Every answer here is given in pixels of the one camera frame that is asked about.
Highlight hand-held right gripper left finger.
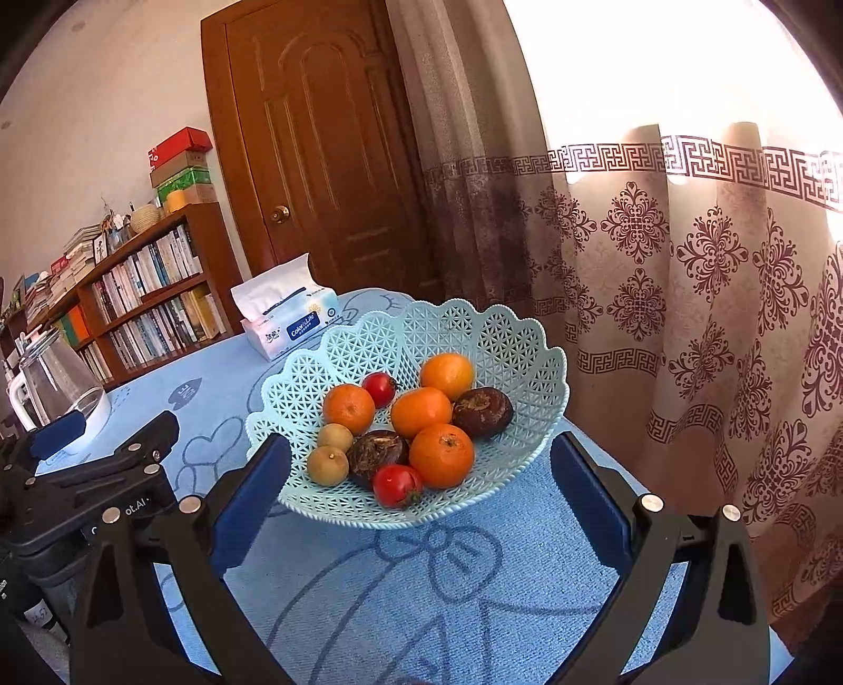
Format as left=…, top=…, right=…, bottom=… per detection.
left=69, top=433, right=292, bottom=685

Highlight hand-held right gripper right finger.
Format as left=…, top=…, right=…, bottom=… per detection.
left=551, top=431, right=771, bottom=685

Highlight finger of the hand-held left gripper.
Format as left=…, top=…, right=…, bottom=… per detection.
left=13, top=414, right=87, bottom=475
left=26, top=412, right=180, bottom=502

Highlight tan longan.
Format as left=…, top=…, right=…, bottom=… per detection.
left=307, top=446, right=350, bottom=487
left=317, top=423, right=357, bottom=453

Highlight dark purple passion fruit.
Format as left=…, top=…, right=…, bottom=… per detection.
left=348, top=429, right=411, bottom=490

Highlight orange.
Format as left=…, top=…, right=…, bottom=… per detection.
left=390, top=386, right=454, bottom=439
left=409, top=423, right=476, bottom=490
left=322, top=384, right=377, bottom=436
left=419, top=352, right=476, bottom=402

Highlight red tomato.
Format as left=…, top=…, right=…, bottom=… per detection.
left=361, top=372, right=400, bottom=408
left=373, top=464, right=424, bottom=510

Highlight light blue lattice plastic basket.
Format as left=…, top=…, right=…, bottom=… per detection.
left=246, top=298, right=568, bottom=531

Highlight stack of books atop shelf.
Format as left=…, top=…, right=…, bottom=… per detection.
left=23, top=224, right=106, bottom=310

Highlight blue printed towel tablecloth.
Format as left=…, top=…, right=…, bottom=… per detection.
left=33, top=286, right=692, bottom=685

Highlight rows of shelved books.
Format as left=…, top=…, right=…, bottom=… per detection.
left=40, top=224, right=225, bottom=379

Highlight white tissue pack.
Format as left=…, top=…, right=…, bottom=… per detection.
left=230, top=253, right=340, bottom=361

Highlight brown wooden bookshelf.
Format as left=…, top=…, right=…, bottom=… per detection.
left=0, top=201, right=246, bottom=389

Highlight beige patterned curtain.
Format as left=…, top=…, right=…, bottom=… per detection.
left=385, top=0, right=843, bottom=660

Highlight red box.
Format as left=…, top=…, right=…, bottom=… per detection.
left=148, top=127, right=213, bottom=171

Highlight brown wooden door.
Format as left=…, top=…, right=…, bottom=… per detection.
left=201, top=0, right=449, bottom=304

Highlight glass kettle with white handle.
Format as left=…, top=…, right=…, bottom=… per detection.
left=6, top=329, right=112, bottom=455

